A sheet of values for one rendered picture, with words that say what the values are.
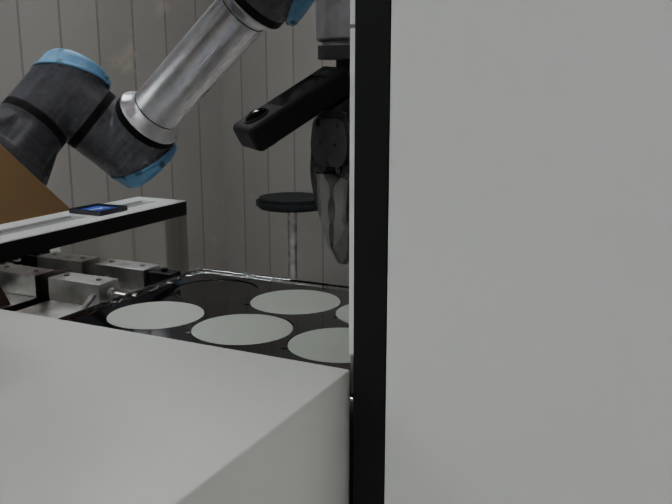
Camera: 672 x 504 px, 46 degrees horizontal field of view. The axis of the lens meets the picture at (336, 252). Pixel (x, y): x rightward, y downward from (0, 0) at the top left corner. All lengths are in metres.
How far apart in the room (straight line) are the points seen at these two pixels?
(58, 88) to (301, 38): 2.84
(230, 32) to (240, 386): 0.86
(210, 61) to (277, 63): 2.96
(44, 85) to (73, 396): 0.95
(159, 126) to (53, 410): 0.94
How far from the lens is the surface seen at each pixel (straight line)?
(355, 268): 0.48
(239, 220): 4.57
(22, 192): 1.31
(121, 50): 4.20
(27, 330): 0.62
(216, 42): 1.28
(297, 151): 4.18
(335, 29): 0.75
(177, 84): 1.33
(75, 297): 0.99
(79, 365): 0.53
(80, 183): 4.09
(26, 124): 1.36
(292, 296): 0.90
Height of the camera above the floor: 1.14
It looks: 13 degrees down
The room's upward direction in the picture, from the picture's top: straight up
